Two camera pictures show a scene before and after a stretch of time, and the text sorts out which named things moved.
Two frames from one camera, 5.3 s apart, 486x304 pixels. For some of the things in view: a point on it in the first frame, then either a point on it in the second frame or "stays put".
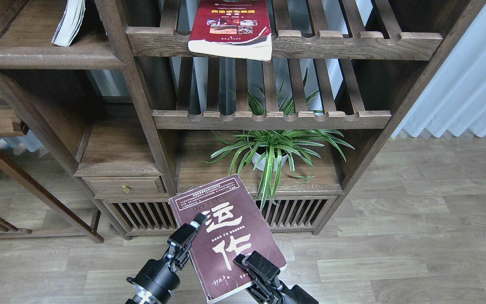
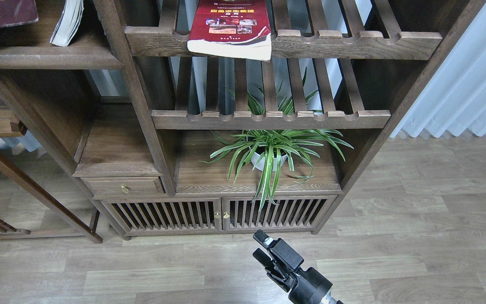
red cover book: [237, 28] stays put
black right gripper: [266, 289] → [307, 286]
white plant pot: [261, 164] stays put
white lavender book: [71, 23] stays put
